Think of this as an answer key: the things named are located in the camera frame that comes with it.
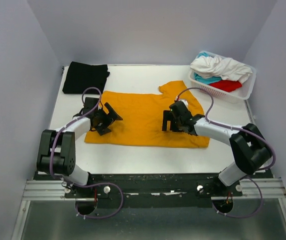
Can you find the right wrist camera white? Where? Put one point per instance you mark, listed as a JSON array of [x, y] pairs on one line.
[[184, 101]]

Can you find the yellow t shirt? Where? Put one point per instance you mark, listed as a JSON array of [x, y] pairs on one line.
[[142, 117]]

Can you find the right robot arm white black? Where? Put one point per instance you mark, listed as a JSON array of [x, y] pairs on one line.
[[250, 150]]

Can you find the white crumpled t shirt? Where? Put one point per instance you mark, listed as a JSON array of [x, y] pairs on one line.
[[226, 68]]

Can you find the light blue t shirt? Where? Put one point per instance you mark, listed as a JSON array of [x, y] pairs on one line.
[[206, 81]]

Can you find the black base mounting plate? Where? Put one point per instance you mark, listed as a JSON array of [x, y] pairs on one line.
[[138, 191]]

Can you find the folded black t shirt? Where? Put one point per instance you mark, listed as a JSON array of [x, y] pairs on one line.
[[81, 76]]

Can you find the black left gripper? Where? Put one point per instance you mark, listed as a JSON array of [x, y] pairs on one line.
[[103, 129]]

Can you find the red t shirt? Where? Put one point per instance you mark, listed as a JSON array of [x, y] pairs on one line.
[[226, 85]]

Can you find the aluminium frame rail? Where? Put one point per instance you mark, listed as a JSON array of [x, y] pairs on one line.
[[52, 190]]

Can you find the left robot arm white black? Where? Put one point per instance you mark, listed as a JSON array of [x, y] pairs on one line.
[[57, 149]]

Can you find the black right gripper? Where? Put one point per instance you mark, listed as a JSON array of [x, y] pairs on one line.
[[169, 116]]

